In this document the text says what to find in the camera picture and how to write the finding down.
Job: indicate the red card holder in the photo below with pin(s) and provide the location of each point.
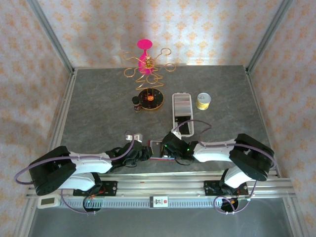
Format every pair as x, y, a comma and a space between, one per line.
156, 146

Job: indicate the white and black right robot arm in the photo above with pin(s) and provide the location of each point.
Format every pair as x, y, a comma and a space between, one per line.
212, 151

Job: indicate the white perforated card tray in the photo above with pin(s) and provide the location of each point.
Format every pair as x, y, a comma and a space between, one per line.
182, 119

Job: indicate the stack of silver cards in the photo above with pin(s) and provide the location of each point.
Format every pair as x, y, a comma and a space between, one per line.
182, 106

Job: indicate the white label tag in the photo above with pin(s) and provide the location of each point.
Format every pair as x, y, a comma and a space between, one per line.
159, 202

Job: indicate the small dark bottle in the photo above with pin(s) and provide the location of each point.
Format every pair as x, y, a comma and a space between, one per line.
136, 105

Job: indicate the yellow tin can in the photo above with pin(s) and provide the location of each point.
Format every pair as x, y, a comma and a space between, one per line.
204, 103

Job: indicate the white digital thermometer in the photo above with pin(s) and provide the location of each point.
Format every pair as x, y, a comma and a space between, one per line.
48, 201

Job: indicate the pink wine glass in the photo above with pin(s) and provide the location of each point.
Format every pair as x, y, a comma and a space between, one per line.
145, 44

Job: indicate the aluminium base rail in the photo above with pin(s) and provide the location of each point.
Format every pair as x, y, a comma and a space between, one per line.
160, 184

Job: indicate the aluminium table edge rail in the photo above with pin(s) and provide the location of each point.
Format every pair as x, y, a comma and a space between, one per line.
255, 98
66, 98

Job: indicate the aluminium frame post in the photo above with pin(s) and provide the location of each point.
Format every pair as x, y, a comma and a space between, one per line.
51, 34
269, 34

